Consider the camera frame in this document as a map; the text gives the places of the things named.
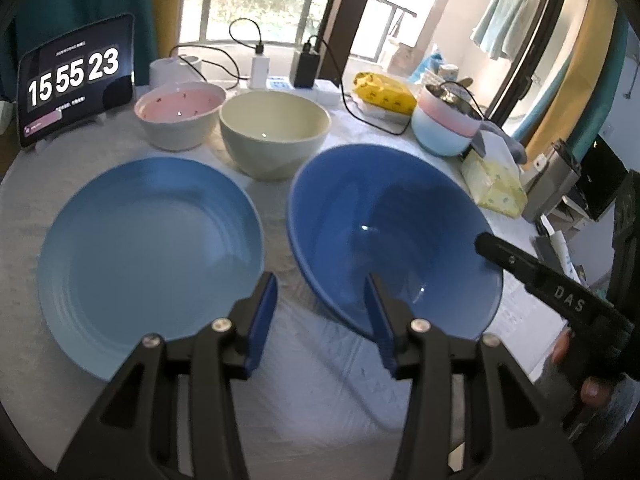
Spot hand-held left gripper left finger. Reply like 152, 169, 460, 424
56, 272, 278, 480

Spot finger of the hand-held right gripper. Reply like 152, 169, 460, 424
474, 232, 626, 332

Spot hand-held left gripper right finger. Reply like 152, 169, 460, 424
366, 272, 583, 480

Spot dark blue bowl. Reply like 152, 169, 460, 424
286, 144, 503, 343

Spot light blue plate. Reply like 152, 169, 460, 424
37, 156, 266, 382

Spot cream bowl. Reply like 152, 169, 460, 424
218, 91, 332, 182

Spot pink strawberry print bowl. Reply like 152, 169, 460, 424
134, 81, 227, 152

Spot person's right hand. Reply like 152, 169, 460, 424
551, 329, 613, 409

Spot printed paper sheet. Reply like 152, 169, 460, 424
487, 270, 573, 381

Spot white tablecloth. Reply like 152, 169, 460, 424
0, 85, 576, 461

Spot yellow tissue pack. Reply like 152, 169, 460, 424
460, 130, 528, 218

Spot black box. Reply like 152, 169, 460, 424
575, 135, 630, 221

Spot grey cloth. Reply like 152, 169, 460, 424
480, 122, 528, 163

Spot pink steel bowl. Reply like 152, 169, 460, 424
417, 82, 483, 138

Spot white tray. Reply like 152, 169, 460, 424
357, 97, 416, 122

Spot blue bag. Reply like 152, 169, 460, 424
410, 52, 443, 83

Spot yellow wipes packet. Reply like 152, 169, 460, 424
352, 71, 418, 115

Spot white power strip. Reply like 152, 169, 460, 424
245, 76, 341, 106

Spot white charger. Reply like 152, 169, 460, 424
250, 45, 271, 90

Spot light blue hanging towel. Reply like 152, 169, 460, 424
470, 0, 536, 61

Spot black charger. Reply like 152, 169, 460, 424
291, 36, 321, 88

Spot white desk lamp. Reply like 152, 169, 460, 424
149, 54, 203, 88

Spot black tablet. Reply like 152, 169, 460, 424
16, 13, 136, 149

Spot yellow curtain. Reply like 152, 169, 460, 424
152, 0, 190, 48

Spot black charger cable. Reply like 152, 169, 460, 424
229, 17, 266, 53
315, 35, 416, 136

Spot black lamp cable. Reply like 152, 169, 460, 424
170, 45, 251, 91

